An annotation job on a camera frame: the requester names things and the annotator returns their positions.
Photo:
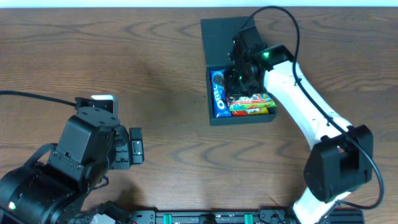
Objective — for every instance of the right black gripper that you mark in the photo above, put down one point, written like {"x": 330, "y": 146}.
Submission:
{"x": 237, "y": 81}

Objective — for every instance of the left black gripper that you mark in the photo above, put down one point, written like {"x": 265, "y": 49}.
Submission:
{"x": 136, "y": 148}

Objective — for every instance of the green Haribo gummy bag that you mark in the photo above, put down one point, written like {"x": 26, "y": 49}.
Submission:
{"x": 255, "y": 101}

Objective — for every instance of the red candy bag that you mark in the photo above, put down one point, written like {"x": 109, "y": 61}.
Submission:
{"x": 239, "y": 113}

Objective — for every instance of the yellow sweets bag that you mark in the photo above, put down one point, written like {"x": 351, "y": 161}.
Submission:
{"x": 257, "y": 111}

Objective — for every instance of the blue Oreo cookie pack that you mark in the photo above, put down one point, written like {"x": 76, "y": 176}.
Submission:
{"x": 220, "y": 106}

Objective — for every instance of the black gift box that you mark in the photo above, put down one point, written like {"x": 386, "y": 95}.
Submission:
{"x": 217, "y": 36}

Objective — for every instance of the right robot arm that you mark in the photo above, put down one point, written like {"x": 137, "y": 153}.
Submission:
{"x": 340, "y": 161}

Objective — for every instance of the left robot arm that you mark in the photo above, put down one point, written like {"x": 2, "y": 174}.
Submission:
{"x": 52, "y": 185}

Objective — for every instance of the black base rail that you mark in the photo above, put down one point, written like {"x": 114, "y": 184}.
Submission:
{"x": 109, "y": 213}

